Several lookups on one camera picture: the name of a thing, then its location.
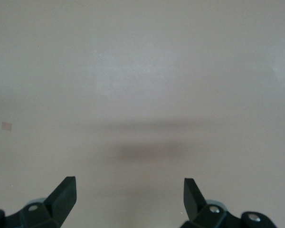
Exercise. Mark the small brown tape patch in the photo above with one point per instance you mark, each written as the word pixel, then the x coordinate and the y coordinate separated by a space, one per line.
pixel 6 126

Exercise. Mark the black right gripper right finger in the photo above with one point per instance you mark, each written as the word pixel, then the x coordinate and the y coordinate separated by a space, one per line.
pixel 196 206

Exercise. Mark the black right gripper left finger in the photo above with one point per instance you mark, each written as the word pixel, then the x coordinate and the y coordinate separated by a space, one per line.
pixel 59 202

